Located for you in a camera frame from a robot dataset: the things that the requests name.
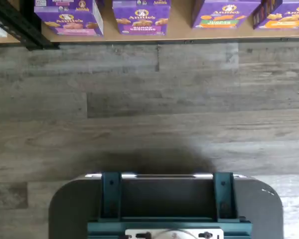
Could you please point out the gray robot base platform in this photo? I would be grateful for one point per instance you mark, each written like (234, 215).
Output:
(72, 206)

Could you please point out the purple bunny grahams box purple patch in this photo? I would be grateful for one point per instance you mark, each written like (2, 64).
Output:
(140, 20)

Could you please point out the white mounting plate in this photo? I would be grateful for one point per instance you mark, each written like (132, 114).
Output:
(139, 234)

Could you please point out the purple box pink patch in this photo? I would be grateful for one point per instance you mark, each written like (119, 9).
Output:
(69, 22)

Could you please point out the teal metal base frame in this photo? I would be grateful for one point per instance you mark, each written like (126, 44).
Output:
(110, 199)

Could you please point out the purple box orange patch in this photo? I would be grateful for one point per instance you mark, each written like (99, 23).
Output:
(284, 20)

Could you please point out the purple box green patch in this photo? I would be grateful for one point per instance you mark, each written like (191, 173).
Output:
(221, 17)

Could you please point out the wooden shelf board under purple boxes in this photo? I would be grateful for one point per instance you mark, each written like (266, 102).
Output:
(179, 36)

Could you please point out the black metal shelf frame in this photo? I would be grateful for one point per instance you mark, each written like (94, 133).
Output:
(20, 22)

